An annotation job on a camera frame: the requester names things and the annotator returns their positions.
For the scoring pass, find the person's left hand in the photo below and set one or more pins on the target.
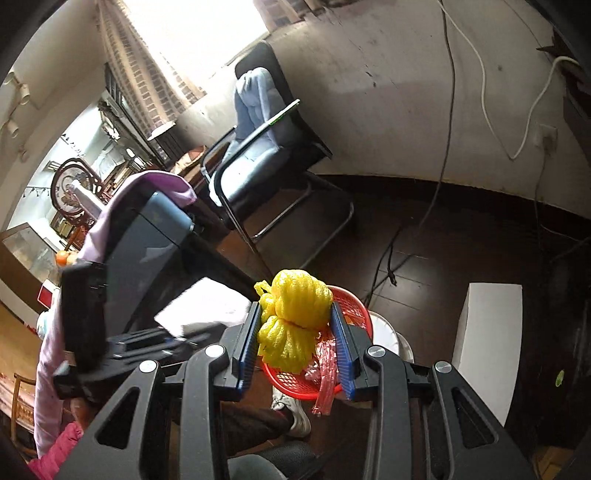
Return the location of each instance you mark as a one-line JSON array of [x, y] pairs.
[[83, 413]]

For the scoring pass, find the black mesh seat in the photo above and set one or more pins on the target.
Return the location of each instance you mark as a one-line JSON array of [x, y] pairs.
[[291, 461]]

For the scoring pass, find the person's dark trouser leg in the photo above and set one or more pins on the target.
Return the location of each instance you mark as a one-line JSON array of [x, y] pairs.
[[258, 429]]

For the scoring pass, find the brown checked curtain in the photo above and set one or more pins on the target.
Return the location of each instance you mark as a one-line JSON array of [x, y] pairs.
[[147, 69], [272, 7]]

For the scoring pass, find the white track light fixture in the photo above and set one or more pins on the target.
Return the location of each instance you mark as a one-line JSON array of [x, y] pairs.
[[23, 94]]

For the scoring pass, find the blue chair cushion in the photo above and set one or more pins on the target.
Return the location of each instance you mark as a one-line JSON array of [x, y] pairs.
[[251, 92]]

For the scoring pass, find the wooden chair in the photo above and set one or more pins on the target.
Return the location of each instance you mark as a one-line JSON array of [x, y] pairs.
[[21, 401]]

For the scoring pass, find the dark wooden cabinet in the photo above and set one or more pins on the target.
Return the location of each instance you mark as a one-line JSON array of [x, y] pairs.
[[554, 346]]

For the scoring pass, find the orange fruit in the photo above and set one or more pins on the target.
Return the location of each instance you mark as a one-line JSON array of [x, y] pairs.
[[62, 258]]

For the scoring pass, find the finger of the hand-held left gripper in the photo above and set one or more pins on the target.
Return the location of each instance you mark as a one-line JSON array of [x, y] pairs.
[[147, 351], [203, 332]]

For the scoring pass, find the round wooden decorative plate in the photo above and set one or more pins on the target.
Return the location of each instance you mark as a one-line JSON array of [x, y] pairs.
[[64, 184]]

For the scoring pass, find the white paper sheet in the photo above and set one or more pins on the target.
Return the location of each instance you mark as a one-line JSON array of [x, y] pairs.
[[203, 304]]

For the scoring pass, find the white wall socket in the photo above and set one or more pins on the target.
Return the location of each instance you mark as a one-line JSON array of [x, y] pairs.
[[547, 137]]

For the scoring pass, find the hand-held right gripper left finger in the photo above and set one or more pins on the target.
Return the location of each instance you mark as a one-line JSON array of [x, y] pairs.
[[247, 350]]

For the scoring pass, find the red plastic mesh basket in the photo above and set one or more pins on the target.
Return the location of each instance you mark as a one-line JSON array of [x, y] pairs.
[[288, 385]]

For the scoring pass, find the glass display cabinet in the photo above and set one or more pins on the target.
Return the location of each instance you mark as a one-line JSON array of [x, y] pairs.
[[27, 249]]

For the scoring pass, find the white sneaker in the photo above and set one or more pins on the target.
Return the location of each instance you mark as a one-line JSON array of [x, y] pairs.
[[300, 422]]

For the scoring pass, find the dark display shelf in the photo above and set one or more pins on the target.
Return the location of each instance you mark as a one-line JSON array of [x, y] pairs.
[[120, 106]]

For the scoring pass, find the white box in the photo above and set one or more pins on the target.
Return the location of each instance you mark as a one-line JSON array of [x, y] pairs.
[[485, 350]]

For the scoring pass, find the lilac cloth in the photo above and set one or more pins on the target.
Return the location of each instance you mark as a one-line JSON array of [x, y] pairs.
[[46, 369]]

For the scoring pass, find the black office chair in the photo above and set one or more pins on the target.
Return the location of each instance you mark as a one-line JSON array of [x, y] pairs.
[[258, 57]]

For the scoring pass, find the red plastic wrapper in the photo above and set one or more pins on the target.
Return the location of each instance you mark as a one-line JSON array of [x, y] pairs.
[[325, 383]]

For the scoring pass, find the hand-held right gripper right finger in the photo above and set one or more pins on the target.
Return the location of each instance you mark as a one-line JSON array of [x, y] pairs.
[[344, 355]]

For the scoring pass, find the metal bottle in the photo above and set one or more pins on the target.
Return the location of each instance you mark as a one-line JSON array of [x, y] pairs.
[[87, 201]]

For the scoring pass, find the pink quilted garment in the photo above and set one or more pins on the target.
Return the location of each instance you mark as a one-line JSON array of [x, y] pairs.
[[55, 457]]

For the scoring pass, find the small red box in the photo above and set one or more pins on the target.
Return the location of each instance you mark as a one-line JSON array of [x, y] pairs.
[[47, 296]]

